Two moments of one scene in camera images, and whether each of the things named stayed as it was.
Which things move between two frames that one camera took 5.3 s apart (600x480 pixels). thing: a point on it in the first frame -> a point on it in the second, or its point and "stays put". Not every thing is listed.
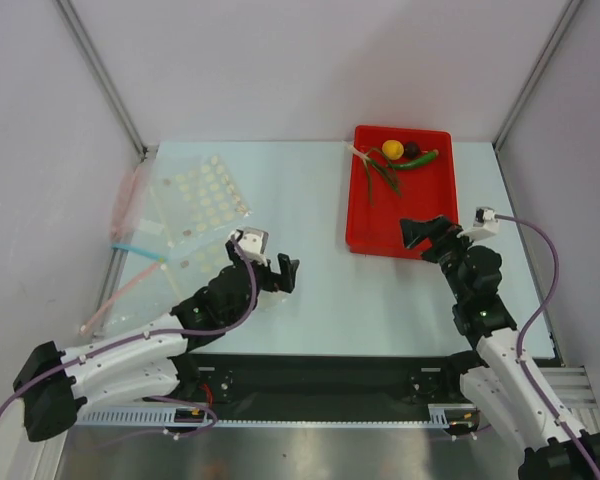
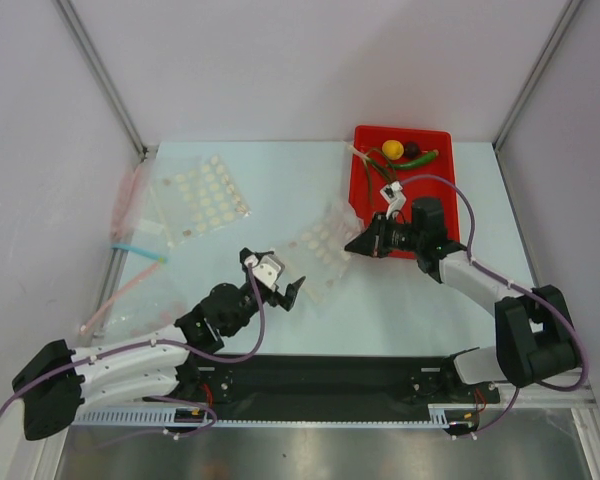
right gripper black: (441, 245) -> (378, 238)
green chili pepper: (416, 162) stays put
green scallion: (374, 156) stays put
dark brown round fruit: (412, 149) stays put
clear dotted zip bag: (191, 253) -> (315, 254)
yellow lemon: (393, 149) stays put
